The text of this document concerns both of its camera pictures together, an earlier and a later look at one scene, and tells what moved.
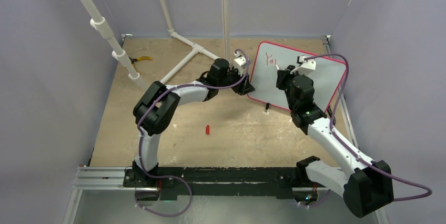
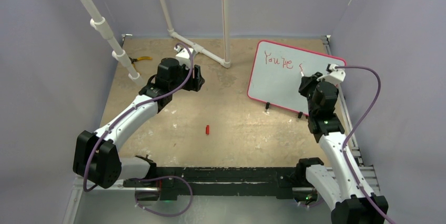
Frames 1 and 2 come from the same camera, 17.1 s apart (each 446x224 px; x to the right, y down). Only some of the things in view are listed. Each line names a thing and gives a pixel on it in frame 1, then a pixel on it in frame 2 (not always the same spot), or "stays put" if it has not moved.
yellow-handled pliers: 142,58 stays put
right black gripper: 284,75 -> 308,81
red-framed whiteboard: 267,59 stays put
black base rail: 181,183 stays put
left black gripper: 244,88 -> 194,84
